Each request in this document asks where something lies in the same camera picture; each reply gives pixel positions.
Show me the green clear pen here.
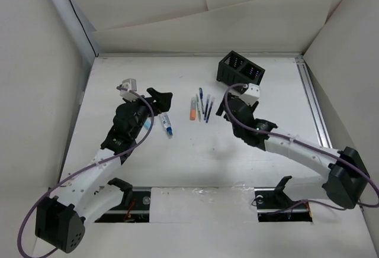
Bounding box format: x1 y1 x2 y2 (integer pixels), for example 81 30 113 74
195 94 201 122

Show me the dark blue ballpoint pen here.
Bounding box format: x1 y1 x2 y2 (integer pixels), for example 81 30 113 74
199 87 205 115

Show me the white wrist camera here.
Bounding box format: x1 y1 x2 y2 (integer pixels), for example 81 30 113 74
119 78 137 101
240 83 261 105

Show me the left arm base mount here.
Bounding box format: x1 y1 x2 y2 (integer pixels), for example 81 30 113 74
95 178 151 223

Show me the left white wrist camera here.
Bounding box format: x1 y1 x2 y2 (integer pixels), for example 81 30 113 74
119 78 137 101

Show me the blue cap glue bottle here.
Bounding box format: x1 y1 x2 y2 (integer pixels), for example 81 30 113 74
159 112 173 138

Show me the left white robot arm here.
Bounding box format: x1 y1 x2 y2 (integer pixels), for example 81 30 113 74
35 87 173 253

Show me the purple gel pen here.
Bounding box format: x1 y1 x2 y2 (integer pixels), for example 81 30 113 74
205 97 215 123

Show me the light blue gel pen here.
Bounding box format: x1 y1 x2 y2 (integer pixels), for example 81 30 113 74
204 94 211 121

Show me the right aluminium rail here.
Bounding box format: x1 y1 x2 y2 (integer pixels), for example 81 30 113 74
295 55 332 148

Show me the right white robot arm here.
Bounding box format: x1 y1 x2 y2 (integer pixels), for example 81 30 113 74
216 93 372 212

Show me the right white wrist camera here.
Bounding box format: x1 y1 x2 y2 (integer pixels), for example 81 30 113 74
240 83 261 105

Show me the black two-compartment pen holder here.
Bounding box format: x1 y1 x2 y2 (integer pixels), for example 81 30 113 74
216 51 265 86

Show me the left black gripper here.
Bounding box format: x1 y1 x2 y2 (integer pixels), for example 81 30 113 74
124 88 171 139

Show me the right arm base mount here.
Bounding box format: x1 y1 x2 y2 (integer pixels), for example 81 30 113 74
251 176 313 222

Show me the green highlighter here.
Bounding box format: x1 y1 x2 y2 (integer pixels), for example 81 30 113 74
144 118 152 130

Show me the orange cap highlighter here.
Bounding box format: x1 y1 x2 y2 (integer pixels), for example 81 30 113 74
189 97 197 121

